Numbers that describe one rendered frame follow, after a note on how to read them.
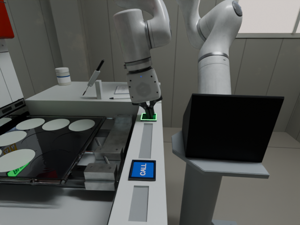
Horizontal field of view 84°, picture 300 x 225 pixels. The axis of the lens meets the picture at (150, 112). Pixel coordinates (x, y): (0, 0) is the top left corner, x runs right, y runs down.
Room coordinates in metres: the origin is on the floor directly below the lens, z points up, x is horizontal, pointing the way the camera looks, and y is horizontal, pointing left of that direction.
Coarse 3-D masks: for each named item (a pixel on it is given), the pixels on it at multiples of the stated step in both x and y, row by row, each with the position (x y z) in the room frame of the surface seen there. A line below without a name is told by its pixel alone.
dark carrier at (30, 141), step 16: (64, 128) 0.57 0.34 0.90; (16, 144) 0.46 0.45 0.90; (32, 144) 0.46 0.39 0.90; (48, 144) 0.46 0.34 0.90; (64, 144) 0.46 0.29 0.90; (80, 144) 0.46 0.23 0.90; (32, 160) 0.38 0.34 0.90; (48, 160) 0.38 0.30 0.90; (64, 160) 0.38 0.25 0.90; (0, 176) 0.32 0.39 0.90; (16, 176) 0.32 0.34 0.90; (32, 176) 0.32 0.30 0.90; (48, 176) 0.32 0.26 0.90
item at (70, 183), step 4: (72, 176) 0.37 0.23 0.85; (68, 180) 0.36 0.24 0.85; (72, 180) 0.36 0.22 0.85; (76, 180) 0.36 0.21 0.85; (80, 180) 0.36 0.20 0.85; (84, 180) 0.36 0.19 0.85; (8, 184) 0.37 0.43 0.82; (12, 184) 0.37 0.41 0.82; (16, 184) 0.37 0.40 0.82; (20, 184) 0.36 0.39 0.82; (24, 184) 0.36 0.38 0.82; (28, 184) 0.36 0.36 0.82; (36, 184) 0.36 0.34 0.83; (40, 184) 0.36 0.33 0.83; (44, 184) 0.36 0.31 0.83; (64, 184) 0.36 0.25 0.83; (68, 184) 0.36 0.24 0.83; (72, 184) 0.36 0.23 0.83; (76, 184) 0.36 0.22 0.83; (80, 184) 0.36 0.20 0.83; (84, 184) 0.36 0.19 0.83; (116, 188) 0.35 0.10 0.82
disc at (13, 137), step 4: (12, 132) 0.54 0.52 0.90; (16, 132) 0.54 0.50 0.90; (20, 132) 0.54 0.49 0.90; (24, 132) 0.54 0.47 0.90; (0, 136) 0.51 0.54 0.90; (4, 136) 0.51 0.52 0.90; (8, 136) 0.51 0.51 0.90; (12, 136) 0.51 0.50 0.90; (16, 136) 0.51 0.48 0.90; (20, 136) 0.51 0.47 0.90; (24, 136) 0.51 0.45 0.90; (0, 140) 0.49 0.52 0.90; (4, 140) 0.49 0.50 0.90; (8, 140) 0.49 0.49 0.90; (12, 140) 0.49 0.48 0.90; (16, 140) 0.49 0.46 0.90; (0, 144) 0.46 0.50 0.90; (4, 144) 0.46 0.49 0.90; (8, 144) 0.46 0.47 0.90
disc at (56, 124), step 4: (52, 120) 0.64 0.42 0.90; (56, 120) 0.64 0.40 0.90; (60, 120) 0.64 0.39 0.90; (64, 120) 0.64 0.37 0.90; (68, 120) 0.64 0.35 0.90; (44, 124) 0.60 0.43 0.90; (48, 124) 0.60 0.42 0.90; (52, 124) 0.60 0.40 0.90; (56, 124) 0.60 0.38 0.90; (60, 124) 0.60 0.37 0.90; (64, 124) 0.60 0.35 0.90; (44, 128) 0.57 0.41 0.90; (48, 128) 0.57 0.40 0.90; (52, 128) 0.57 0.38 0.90; (56, 128) 0.57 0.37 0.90; (60, 128) 0.57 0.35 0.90
